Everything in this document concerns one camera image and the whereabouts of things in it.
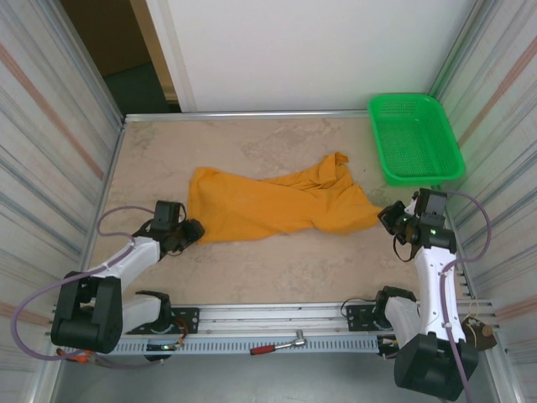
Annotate beige door jamb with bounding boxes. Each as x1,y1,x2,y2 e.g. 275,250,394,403
128,0,182,104

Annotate aluminium mounting rail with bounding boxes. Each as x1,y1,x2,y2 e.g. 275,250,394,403
44,300,496,339

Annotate brown pouch with cord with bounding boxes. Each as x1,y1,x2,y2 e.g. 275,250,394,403
461,300,499,352

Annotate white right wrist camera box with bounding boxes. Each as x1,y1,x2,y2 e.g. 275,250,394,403
389,192,423,219

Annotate yellow printed t-shirt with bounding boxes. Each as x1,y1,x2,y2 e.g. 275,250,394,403
186,152,383,245

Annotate red handled ratchet wrench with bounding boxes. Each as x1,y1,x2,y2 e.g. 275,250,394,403
249,329,308,357

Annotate orange handled pliers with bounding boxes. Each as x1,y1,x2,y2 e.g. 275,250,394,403
54,347,96,365

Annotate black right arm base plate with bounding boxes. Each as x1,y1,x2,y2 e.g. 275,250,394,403
346,304,420,332

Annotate grey slotted cable duct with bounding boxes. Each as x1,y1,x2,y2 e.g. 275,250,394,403
90,335,381,356

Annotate aluminium table edge frame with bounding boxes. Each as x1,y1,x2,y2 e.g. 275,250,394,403
73,109,473,306

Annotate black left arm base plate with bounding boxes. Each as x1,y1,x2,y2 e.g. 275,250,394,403
124,306,201,336

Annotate brown door panel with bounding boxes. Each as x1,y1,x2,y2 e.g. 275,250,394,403
58,0,153,79

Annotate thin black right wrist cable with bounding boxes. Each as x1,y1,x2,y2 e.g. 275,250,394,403
394,235,417,264

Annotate green plastic basket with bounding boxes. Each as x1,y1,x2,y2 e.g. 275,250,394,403
367,92,467,188

